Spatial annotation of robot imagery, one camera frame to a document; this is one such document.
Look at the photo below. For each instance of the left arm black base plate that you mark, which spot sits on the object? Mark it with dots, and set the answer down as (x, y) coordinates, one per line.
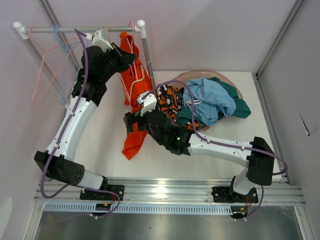
(91, 195)

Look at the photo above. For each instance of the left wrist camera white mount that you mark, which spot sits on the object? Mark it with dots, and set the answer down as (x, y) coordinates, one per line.
(99, 39)

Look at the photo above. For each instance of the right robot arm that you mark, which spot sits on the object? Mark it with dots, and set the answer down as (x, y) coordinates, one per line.
(256, 157)

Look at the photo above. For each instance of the orange black patterned shorts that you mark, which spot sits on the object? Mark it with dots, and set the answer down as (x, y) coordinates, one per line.
(170, 101)

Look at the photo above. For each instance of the translucent pink plastic basin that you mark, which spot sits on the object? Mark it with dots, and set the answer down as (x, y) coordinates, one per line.
(184, 77)

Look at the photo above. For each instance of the teal green shorts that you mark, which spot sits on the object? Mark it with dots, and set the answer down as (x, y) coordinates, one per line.
(242, 109)

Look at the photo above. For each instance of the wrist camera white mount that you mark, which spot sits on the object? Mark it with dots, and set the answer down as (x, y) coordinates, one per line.
(99, 39)
(148, 101)

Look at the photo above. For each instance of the aluminium extrusion rail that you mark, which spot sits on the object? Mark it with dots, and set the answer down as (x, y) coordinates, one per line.
(198, 191)

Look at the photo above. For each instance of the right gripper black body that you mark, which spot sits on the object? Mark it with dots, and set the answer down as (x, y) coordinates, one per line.
(148, 130)

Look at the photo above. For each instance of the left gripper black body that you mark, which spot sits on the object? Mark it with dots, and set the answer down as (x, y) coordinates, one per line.
(111, 66)

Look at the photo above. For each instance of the white and silver clothes rack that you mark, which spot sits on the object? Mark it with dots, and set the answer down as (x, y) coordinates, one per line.
(139, 27)

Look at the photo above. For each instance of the bright orange shorts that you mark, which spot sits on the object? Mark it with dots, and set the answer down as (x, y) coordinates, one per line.
(134, 141)

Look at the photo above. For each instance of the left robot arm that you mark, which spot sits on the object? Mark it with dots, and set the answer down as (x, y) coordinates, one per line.
(57, 161)

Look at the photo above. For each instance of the light blue wire hanger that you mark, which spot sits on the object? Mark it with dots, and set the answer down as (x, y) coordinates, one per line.
(64, 64)
(57, 32)

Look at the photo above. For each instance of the light blue shorts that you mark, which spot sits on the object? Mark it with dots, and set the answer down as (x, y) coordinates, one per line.
(208, 100)

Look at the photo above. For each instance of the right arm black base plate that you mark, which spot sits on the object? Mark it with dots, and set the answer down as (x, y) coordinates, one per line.
(224, 194)

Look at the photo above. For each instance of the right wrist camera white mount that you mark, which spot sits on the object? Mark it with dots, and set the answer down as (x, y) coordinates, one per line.
(148, 101)

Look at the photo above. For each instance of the slotted grey cable duct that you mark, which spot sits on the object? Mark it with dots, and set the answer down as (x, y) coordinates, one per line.
(140, 208)

